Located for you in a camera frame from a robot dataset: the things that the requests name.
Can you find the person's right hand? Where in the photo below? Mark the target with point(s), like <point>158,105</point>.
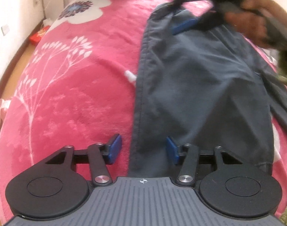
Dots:
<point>249,21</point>

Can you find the pink floral blanket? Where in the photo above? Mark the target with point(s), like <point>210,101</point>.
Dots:
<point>75,87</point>

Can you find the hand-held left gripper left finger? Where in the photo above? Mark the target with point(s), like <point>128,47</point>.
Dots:
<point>115,146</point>

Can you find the white bedside cabinet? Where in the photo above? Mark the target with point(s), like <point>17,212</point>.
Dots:
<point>53,4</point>

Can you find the red box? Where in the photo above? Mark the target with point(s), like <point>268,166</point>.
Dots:
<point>39,34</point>

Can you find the dark grey pants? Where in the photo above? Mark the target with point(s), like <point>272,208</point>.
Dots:
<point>192,87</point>

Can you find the wall socket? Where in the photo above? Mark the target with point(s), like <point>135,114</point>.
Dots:
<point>36,2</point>

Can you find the white light switch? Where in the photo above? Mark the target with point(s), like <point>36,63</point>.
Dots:
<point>5,30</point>

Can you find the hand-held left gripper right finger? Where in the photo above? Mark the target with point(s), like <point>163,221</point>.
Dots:
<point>171,149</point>

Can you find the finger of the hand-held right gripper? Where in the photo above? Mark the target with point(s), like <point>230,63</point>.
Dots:
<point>184,25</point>

